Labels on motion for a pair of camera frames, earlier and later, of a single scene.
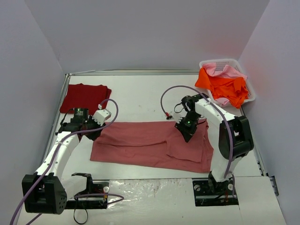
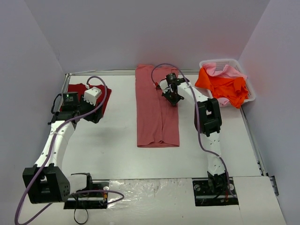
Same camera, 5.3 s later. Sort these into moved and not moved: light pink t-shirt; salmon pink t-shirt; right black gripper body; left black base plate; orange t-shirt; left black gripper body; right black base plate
Moved: salmon pink t-shirt; left black gripper body; right black gripper body
Not moved: left black base plate; light pink t-shirt; right black base plate; orange t-shirt
